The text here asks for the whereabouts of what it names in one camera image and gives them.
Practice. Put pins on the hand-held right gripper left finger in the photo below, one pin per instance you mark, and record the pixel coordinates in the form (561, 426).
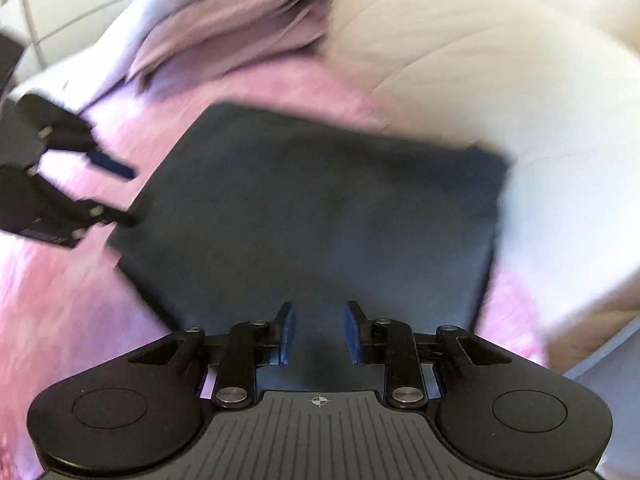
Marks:
(286, 335)

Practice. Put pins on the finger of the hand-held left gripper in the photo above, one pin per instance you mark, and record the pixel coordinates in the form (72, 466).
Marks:
(105, 214)
(107, 164)

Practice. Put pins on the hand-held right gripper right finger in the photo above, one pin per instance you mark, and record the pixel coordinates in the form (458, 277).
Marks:
(352, 335)

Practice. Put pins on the dark grey pants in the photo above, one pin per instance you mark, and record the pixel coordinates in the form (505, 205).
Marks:
(320, 200)

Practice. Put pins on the pink mottled blanket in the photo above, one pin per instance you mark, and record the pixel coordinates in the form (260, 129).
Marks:
(65, 310)

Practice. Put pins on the purple pillow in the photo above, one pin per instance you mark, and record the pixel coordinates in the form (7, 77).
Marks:
(240, 15)
(215, 60)

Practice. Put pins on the white wardrobe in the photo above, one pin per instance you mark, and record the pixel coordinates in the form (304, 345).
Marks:
(75, 10)

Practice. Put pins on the white quilt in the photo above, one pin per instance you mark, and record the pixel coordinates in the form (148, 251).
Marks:
(500, 60)

